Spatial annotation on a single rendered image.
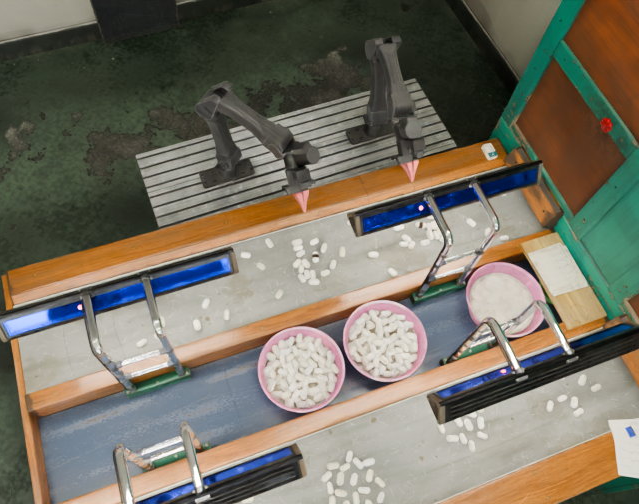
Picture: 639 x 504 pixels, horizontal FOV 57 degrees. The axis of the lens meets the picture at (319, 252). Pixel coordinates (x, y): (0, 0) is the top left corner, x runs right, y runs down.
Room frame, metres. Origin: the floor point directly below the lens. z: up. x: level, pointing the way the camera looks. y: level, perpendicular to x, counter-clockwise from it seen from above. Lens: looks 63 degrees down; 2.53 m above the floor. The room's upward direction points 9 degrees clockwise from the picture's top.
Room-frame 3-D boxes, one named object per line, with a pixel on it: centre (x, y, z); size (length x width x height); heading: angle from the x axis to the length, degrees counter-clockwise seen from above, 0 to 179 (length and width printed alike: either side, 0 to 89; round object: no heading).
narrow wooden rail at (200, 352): (0.69, -0.03, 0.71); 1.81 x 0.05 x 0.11; 118
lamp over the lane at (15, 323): (0.54, 0.50, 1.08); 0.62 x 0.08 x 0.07; 118
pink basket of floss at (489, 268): (0.83, -0.64, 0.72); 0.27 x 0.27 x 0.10
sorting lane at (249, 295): (0.85, 0.06, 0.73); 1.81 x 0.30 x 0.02; 118
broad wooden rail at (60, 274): (1.03, 0.15, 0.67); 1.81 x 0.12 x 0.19; 118
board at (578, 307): (0.93, -0.83, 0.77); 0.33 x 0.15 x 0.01; 28
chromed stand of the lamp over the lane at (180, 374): (0.47, 0.47, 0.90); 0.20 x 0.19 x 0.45; 118
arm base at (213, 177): (1.21, 0.39, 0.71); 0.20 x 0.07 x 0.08; 120
